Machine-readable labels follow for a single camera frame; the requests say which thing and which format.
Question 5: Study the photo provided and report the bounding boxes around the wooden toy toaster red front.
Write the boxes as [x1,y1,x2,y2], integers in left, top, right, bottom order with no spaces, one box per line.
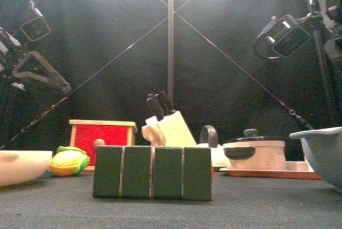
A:
[69,119,139,171]

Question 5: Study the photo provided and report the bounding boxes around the toy corn green husk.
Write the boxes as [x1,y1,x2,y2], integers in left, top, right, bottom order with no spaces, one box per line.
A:
[49,145,93,178]

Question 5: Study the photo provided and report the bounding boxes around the white toy frying pan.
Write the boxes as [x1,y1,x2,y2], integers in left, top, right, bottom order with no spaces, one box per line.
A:
[0,149,55,188]

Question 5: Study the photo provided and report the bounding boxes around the cream toy knife block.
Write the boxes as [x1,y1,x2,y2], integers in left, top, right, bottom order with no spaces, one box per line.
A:
[141,109,198,148]

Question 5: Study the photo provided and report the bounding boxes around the light blue toy pot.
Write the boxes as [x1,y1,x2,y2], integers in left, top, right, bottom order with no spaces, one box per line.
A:
[289,126,342,193]

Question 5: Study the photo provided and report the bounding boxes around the green block with pale stripes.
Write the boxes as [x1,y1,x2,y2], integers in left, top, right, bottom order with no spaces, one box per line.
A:
[91,145,214,202]

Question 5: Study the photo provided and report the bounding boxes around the dark red tray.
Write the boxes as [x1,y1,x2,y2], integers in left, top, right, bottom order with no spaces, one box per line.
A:
[220,160,324,181]

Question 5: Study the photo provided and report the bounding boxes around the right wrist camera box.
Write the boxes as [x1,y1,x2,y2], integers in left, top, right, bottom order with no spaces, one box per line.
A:
[270,25,314,59]

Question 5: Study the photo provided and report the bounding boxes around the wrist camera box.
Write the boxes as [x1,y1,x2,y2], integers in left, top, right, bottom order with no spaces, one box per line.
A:
[270,25,314,59]
[19,15,54,43]

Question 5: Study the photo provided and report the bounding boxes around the thin diagonal frame cord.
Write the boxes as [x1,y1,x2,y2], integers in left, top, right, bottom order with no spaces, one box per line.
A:
[130,0,316,131]
[0,0,224,150]

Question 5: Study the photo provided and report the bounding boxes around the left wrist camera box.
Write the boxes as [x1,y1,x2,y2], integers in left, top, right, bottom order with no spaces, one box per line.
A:
[19,15,54,43]

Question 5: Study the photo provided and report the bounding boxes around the vertical metal frame pole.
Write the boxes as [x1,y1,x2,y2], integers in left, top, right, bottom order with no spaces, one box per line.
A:
[168,0,176,98]

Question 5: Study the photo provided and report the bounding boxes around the black handled toy knife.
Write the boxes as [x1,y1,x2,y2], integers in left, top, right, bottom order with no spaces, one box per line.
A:
[146,96,165,122]
[160,90,177,116]
[153,93,170,118]

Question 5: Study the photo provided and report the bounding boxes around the cream toy pot black handles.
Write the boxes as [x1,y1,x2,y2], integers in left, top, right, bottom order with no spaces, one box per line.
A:
[222,128,288,171]

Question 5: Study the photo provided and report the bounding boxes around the white toy kettle black handle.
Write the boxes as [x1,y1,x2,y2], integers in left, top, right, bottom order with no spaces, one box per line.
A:
[197,124,232,169]

